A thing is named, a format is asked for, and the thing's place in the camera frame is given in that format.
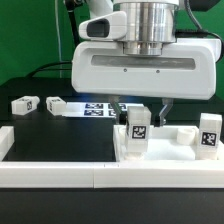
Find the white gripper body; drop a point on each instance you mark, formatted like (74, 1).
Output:
(186, 69)

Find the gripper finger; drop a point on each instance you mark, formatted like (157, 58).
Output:
(160, 118)
(120, 114)

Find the white square table top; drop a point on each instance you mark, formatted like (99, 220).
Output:
(178, 143)

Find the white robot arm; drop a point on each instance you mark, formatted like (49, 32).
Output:
(132, 47)

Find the white sheet with markers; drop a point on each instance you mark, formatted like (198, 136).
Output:
(88, 109)

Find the white U-shaped fence wall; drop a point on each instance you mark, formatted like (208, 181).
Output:
(124, 174)

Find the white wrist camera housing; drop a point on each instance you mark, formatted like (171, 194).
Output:
(112, 26)

